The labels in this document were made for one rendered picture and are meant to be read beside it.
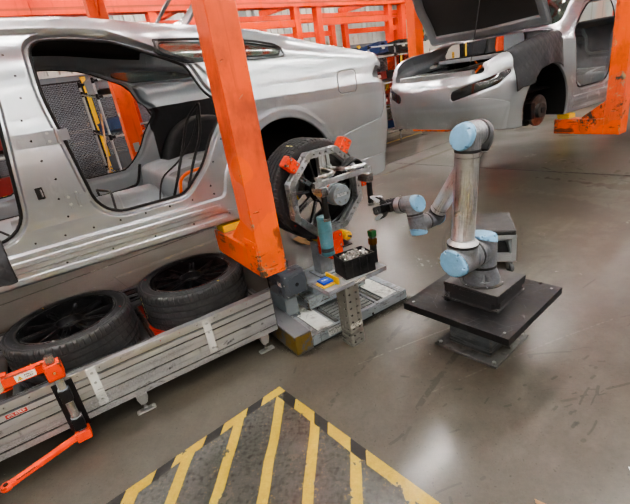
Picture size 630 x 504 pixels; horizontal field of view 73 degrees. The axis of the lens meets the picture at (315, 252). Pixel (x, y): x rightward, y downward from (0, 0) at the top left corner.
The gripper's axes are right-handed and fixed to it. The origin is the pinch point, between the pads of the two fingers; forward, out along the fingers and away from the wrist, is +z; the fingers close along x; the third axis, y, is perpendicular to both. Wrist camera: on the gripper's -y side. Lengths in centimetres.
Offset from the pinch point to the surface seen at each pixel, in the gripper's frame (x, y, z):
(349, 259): -22.7, -27.6, -3.7
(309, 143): 47, -12, 29
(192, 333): -38, -113, 37
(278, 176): 32, -37, 34
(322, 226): -3.5, -23.8, 20.5
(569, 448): -103, -19, -108
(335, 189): 16.2, -13.3, 12.6
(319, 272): -40, -11, 59
